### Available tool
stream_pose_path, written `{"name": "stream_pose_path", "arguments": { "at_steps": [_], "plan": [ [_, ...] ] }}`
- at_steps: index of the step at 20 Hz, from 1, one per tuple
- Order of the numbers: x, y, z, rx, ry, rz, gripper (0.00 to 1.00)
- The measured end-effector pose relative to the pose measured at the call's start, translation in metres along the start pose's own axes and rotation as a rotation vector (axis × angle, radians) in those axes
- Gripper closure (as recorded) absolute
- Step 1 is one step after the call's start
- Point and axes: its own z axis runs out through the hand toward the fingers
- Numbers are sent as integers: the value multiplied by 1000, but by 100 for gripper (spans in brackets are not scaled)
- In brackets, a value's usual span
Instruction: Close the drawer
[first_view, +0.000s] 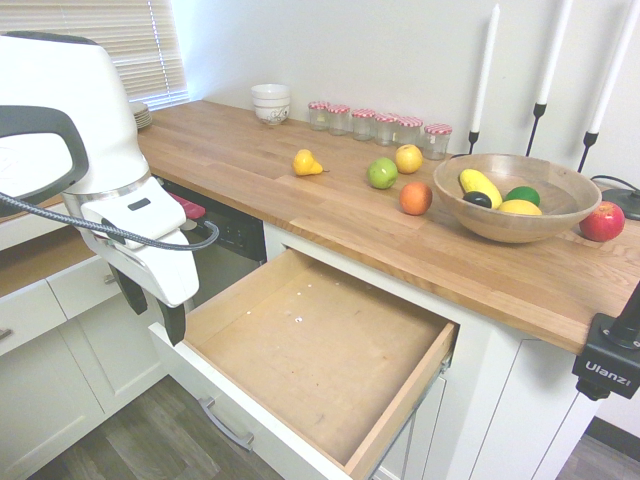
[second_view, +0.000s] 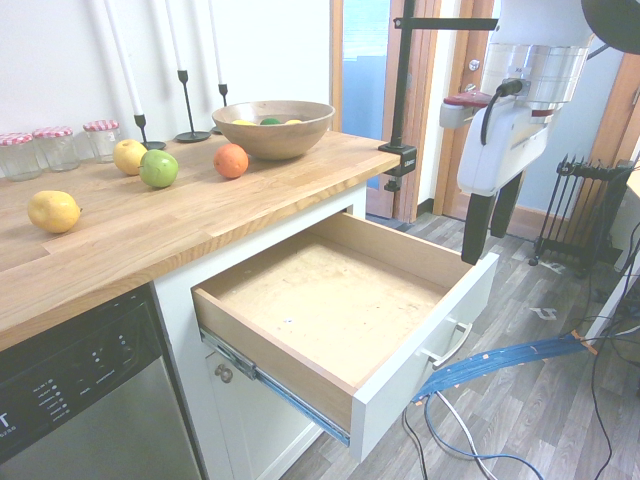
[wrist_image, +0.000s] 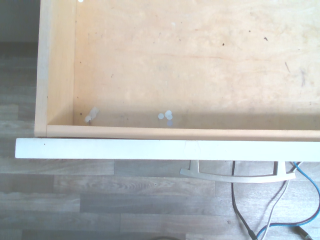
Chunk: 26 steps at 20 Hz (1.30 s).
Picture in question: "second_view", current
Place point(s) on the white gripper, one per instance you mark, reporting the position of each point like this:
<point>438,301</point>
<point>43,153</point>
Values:
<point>490,160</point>

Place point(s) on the grey metal table leg base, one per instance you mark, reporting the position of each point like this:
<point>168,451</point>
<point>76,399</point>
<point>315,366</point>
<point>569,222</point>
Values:
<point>452,352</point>

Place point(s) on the wooden drawer white front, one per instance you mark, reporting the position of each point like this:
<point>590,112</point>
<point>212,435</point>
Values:
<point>325,290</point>

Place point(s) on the white floor tape mark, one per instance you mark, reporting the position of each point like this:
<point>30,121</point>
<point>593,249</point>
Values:
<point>545,313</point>
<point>554,266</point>

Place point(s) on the black metal rack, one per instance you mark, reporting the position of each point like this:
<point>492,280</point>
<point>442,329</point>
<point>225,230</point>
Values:
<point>585,215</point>

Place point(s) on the dark grey doormat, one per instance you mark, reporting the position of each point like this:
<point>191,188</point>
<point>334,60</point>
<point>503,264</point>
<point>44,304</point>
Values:
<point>390,221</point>

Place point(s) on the silver door deadbolt lock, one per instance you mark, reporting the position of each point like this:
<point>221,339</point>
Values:
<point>474,64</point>

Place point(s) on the wooden door blue glass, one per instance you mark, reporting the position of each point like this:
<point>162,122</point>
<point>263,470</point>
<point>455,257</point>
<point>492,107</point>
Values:
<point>360,100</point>

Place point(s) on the pale yellow fruit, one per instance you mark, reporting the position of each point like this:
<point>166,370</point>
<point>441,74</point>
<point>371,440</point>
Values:
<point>293,121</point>

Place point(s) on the large wooden bowl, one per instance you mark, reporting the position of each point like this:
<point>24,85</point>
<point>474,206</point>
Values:
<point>272,140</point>

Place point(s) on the green lime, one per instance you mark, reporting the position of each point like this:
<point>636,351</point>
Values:
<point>269,121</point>

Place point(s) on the yellow lemon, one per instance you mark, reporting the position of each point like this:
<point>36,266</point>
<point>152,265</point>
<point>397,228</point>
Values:
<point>243,122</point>

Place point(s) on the orange fruit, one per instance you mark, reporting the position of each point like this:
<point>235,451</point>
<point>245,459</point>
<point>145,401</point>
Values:
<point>231,161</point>

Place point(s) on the medium black candle holder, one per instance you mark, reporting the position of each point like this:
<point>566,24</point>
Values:
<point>223,92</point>

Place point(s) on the silver round cabinet knob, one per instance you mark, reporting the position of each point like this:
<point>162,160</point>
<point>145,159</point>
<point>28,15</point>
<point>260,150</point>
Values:
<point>224,373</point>

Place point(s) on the tall black candle holder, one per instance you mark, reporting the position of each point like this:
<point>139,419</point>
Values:
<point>192,136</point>

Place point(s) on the white taper candle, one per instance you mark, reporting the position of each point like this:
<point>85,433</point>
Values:
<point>215,45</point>
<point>125,65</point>
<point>176,40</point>

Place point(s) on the white kitchen cabinet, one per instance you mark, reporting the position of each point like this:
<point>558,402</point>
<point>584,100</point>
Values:
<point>175,310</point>

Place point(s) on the green apple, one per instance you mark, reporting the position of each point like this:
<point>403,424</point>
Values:
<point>159,169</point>

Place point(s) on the short black candle holder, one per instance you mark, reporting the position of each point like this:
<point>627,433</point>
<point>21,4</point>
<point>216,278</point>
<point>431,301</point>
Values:
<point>141,125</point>

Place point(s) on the yellow apple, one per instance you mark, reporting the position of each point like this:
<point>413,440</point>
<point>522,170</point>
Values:
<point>127,157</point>

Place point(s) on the glass jar red checkered lid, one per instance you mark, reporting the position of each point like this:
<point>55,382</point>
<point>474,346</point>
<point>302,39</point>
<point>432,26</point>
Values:
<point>102,142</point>
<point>57,149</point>
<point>19,157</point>

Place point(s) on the yellow quince fruit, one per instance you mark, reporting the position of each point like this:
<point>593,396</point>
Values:
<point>52,212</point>

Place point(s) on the stainless steel black dishwasher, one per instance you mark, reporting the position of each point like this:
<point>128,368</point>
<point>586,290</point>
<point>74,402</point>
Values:
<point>90,400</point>

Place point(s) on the red white wrist camera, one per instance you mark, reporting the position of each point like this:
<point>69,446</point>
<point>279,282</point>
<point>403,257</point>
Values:
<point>462,110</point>

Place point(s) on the black clamp camera stand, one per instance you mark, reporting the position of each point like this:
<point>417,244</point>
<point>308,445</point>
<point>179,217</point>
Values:
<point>404,100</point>

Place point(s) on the metal drawer slide rail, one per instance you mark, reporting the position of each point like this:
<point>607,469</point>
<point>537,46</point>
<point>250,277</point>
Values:
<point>280,387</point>

